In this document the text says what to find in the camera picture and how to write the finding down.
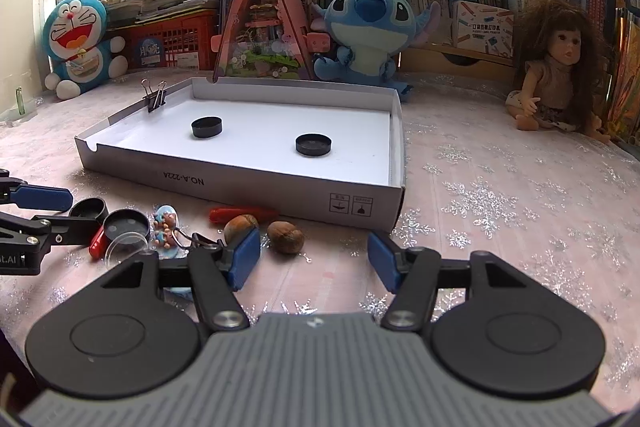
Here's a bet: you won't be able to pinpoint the white stationery box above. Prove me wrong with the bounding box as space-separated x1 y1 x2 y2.
451 0 515 58

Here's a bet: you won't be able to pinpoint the clear plastic cap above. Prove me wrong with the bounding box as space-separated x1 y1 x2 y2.
106 231 152 266

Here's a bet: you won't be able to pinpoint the blue alien plush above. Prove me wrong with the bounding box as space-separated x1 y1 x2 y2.
309 0 442 100

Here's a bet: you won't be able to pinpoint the red pen-shaped tool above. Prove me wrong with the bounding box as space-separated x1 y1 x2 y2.
88 227 108 261
208 205 279 224

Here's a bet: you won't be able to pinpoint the row of colourful picture books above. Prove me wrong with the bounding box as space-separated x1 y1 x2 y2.
604 4 640 150

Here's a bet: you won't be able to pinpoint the wooden drawer unit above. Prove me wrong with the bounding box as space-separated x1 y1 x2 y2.
399 43 517 84

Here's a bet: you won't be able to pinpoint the black round cap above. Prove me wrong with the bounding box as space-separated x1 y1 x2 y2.
102 208 151 253
295 133 332 156
70 198 110 221
191 117 224 139

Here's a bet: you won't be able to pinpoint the blue robot cat plush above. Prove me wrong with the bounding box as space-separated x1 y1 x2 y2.
43 0 129 100

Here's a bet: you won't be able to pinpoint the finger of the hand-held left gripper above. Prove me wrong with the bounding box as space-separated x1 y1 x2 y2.
0 212 107 258
0 169 74 214

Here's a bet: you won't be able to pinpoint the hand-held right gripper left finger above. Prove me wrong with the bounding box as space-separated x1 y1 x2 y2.
101 228 262 333

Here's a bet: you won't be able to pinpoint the brown walnut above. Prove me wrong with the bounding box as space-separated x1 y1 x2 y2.
223 214 261 245
266 220 306 254

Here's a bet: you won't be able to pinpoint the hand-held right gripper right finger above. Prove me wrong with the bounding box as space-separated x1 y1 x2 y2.
366 231 531 333

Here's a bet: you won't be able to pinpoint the black binder clip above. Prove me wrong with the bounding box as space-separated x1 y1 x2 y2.
140 78 169 113
172 231 224 254

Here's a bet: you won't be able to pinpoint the brown-haired doll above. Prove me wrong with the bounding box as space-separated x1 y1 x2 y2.
506 0 615 144

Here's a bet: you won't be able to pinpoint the white cardboard box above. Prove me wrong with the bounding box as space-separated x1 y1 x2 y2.
75 77 407 232

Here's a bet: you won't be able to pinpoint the pink triangular miniature house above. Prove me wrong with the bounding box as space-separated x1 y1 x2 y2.
211 0 330 84

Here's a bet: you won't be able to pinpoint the red plastic crate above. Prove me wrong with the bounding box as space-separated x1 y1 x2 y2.
116 13 222 70

